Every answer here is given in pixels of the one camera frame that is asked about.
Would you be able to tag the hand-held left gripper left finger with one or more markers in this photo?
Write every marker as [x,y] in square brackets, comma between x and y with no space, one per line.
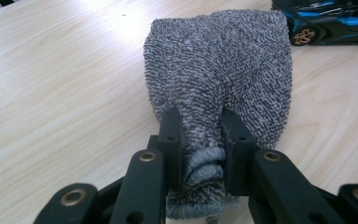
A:
[169,146]

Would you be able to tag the blue toy car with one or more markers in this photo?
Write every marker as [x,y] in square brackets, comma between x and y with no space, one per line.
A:
[332,23]

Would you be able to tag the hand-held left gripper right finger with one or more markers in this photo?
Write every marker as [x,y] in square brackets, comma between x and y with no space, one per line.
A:
[237,155]

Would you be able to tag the grey terry towel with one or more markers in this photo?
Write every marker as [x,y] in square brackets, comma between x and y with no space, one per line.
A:
[217,68]

